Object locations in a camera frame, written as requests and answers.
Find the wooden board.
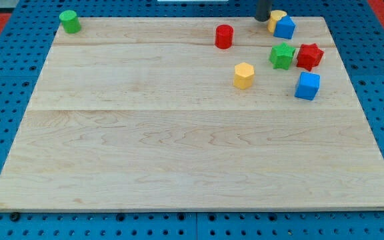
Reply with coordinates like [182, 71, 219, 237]
[0, 17, 384, 213]

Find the yellow hexagon block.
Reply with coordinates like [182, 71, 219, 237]
[233, 62, 255, 89]

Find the red cylinder block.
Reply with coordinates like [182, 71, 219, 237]
[215, 25, 234, 49]

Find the green star block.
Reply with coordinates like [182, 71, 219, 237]
[269, 42, 296, 70]

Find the blue cube block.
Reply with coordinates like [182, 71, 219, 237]
[294, 72, 321, 101]

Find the blue triangle block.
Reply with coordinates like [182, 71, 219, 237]
[273, 15, 296, 39]

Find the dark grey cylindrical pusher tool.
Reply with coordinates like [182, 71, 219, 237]
[254, 0, 273, 22]

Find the red star block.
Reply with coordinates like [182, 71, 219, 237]
[296, 43, 324, 71]

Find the yellow heart block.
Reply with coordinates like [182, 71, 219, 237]
[267, 10, 287, 33]

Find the green cylinder block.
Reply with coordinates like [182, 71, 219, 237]
[59, 10, 81, 34]

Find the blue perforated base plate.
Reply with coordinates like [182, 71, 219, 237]
[0, 1, 384, 239]

